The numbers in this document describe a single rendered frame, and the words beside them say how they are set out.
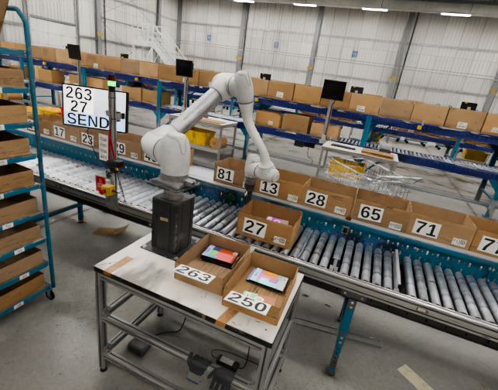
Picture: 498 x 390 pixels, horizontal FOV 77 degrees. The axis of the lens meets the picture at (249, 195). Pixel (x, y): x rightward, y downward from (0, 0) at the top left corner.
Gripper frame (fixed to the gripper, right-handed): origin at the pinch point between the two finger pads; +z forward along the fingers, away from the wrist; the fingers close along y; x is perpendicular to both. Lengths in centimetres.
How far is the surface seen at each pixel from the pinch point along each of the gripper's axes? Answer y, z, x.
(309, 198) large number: -29, -10, 40
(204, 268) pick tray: 71, 9, 6
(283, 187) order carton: -28.8, -13.6, 18.1
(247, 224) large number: 22.0, 1.1, 10.8
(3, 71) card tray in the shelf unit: 85, -77, -120
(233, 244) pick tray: 48.1, 3.6, 12.5
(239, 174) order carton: -28.7, -15.0, -20.9
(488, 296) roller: -1, 11, 161
